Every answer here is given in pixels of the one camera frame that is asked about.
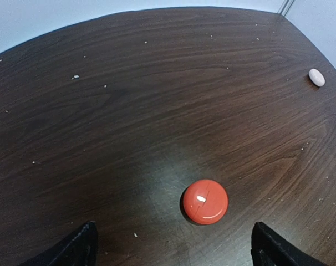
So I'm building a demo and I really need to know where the red round earbud charging case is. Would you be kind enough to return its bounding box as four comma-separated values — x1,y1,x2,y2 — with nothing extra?
182,179,228,225

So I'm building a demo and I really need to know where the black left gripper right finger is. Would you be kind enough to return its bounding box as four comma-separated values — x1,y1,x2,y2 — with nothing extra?
251,222,324,266

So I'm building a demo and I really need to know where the white oval charging case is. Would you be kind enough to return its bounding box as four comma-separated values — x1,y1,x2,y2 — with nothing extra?
308,68,325,88

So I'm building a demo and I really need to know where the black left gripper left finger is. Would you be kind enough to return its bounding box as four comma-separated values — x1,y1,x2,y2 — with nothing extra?
21,221,98,265

